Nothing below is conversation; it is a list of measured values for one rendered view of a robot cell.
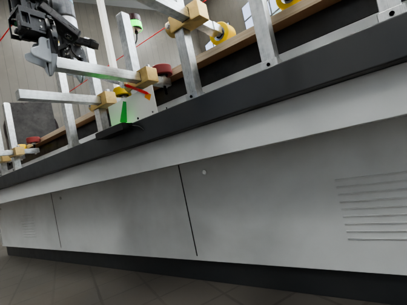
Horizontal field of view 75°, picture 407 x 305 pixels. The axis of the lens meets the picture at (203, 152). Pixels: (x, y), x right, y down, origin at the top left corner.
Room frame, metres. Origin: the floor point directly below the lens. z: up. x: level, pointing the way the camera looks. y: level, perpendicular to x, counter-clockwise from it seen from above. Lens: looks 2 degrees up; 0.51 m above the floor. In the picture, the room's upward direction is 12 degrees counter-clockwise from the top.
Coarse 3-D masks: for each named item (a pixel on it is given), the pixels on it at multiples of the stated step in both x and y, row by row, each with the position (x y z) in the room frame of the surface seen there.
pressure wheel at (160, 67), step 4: (160, 64) 0.97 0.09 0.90; (164, 64) 0.98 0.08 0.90; (168, 64) 0.99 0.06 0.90; (156, 68) 0.98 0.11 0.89; (160, 68) 0.97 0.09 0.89; (164, 68) 0.98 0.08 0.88; (168, 68) 0.99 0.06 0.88; (160, 72) 0.98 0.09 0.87; (164, 72) 0.98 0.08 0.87; (168, 72) 0.99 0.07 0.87; (172, 72) 1.01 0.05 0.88; (160, 76) 1.00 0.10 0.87; (164, 76) 1.00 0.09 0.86; (168, 76) 1.04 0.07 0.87; (164, 88) 1.01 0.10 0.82
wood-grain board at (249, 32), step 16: (304, 0) 0.73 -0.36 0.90; (320, 0) 0.70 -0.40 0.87; (336, 0) 0.72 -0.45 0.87; (272, 16) 0.78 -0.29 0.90; (288, 16) 0.76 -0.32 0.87; (304, 16) 0.77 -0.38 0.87; (224, 48) 0.89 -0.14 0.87; (240, 48) 0.91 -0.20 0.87; (208, 64) 1.00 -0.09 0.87; (64, 128) 1.58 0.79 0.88
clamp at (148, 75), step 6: (144, 72) 0.89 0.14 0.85; (150, 72) 0.89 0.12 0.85; (156, 72) 0.92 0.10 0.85; (144, 78) 0.89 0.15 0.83; (150, 78) 0.89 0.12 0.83; (156, 78) 0.91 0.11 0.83; (132, 84) 0.93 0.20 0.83; (138, 84) 0.91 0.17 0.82; (144, 84) 0.92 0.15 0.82; (150, 84) 0.93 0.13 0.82; (126, 90) 0.96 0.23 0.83
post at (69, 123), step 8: (56, 72) 1.24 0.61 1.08; (56, 80) 1.25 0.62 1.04; (64, 80) 1.25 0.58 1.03; (64, 88) 1.24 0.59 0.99; (64, 104) 1.23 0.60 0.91; (64, 112) 1.24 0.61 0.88; (72, 112) 1.26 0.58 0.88; (64, 120) 1.25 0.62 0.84; (72, 120) 1.25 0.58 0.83; (72, 128) 1.24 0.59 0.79; (72, 136) 1.24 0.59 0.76; (72, 144) 1.23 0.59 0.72
